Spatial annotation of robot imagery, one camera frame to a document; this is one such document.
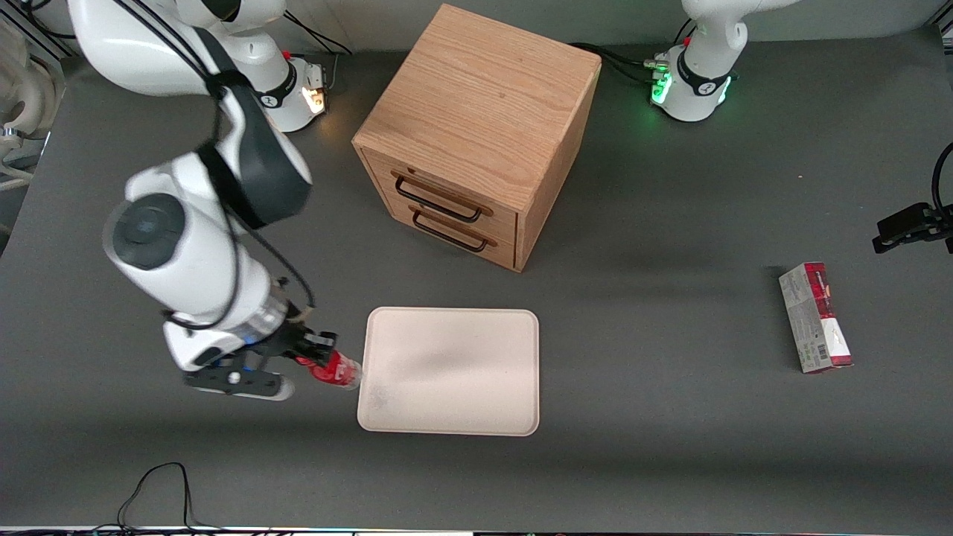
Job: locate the white metal stand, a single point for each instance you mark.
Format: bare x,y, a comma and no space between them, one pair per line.
26,97

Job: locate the wooden two-drawer cabinet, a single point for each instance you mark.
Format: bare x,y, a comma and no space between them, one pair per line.
484,112

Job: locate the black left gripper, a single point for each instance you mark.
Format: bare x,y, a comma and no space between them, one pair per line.
910,225

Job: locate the red coke bottle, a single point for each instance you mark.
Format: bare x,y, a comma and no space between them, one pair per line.
344,371

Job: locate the red and grey carton box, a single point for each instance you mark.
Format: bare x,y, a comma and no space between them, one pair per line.
815,316

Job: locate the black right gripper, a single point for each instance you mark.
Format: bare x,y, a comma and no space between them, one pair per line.
288,342

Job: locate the beige rectangular tray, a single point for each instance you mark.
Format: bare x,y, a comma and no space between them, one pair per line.
449,371

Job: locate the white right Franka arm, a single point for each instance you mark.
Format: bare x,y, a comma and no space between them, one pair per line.
186,238

